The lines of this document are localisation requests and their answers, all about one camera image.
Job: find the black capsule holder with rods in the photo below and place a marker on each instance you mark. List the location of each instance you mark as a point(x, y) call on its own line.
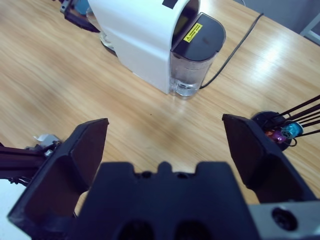
point(261, 117)

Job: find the orange coffee capsule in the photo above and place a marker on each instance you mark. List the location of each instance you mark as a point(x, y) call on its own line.
point(269, 133)

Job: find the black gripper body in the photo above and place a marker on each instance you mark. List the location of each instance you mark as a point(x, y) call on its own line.
point(66, 6)

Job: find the clear water tank dark lid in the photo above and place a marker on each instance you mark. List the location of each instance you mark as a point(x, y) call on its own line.
point(200, 42)

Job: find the purple coffee capsule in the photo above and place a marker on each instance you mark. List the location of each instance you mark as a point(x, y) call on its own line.
point(280, 136)

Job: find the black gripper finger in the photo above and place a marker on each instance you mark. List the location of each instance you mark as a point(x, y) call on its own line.
point(262, 162)
point(70, 170)
point(80, 22)

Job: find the teal coffee capsule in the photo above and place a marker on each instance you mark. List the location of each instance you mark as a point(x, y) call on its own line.
point(291, 130)

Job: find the clear drinking glass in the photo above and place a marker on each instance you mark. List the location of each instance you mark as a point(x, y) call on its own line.
point(93, 20)

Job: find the grey metal frame leg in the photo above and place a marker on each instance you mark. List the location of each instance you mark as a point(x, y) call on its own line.
point(312, 30)

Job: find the white capsule coffee machine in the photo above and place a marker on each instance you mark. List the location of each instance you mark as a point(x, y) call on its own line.
point(140, 42)

